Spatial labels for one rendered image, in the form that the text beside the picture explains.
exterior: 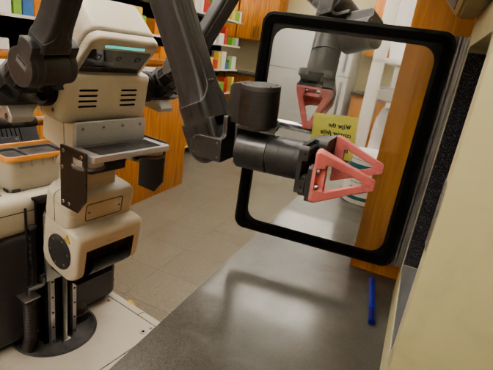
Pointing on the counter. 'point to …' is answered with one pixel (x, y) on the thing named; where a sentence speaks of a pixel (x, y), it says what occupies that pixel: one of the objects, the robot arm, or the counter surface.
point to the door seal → (416, 140)
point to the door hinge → (433, 147)
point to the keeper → (436, 213)
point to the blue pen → (372, 301)
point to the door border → (413, 136)
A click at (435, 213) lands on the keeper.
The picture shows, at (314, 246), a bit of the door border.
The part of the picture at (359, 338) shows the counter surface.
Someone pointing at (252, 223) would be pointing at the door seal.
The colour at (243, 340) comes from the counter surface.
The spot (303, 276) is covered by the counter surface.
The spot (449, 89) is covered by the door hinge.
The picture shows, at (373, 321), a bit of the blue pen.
